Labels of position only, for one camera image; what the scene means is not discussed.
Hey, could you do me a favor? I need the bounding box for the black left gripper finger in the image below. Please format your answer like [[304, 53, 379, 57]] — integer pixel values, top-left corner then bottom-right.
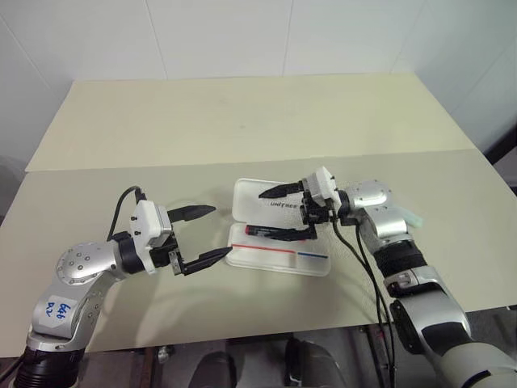
[[179, 246, 234, 277], [166, 205, 218, 234]]

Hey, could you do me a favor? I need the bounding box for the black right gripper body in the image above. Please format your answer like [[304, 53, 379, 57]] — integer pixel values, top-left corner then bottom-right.
[[298, 179, 337, 232]]

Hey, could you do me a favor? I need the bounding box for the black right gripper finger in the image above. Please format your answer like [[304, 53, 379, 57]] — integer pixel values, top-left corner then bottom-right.
[[271, 222, 319, 243], [258, 180, 304, 200]]

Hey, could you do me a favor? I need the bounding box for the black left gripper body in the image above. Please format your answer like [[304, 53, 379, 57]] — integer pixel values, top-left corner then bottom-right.
[[149, 230, 187, 278]]

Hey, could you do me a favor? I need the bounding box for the black marker with red cap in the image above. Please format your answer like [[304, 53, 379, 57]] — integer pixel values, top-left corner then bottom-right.
[[243, 225, 307, 244]]

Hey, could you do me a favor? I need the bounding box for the white plastic pencil case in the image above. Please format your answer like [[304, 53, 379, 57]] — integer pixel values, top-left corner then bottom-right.
[[225, 177, 331, 278]]

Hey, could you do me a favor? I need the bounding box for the pale green translucent strip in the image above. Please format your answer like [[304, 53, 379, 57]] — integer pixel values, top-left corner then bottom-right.
[[397, 205, 426, 229]]

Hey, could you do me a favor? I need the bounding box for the dark rounded shape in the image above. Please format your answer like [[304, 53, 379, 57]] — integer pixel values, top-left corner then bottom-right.
[[284, 336, 347, 388], [192, 350, 238, 388]]

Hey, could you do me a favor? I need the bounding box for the black furniture piece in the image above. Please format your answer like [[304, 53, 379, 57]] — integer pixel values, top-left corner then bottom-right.
[[483, 116, 517, 192]]

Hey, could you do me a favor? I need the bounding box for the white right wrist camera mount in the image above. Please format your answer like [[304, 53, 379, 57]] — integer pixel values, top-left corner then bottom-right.
[[304, 166, 341, 206]]

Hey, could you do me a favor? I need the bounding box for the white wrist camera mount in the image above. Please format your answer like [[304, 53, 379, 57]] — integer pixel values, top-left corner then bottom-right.
[[304, 166, 341, 206], [129, 200, 174, 276]]

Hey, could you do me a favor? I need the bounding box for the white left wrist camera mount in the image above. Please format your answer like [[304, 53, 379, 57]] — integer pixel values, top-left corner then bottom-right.
[[129, 200, 174, 276]]

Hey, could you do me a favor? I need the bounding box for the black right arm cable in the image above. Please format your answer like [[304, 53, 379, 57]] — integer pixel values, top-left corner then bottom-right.
[[354, 224, 400, 388], [330, 209, 391, 388]]

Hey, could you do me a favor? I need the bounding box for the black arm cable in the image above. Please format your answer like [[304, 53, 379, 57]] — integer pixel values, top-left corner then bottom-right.
[[330, 209, 391, 388], [354, 224, 400, 388], [107, 185, 145, 240]]

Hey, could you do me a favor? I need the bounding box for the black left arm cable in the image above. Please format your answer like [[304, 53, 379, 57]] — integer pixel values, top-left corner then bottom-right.
[[107, 185, 145, 240]]

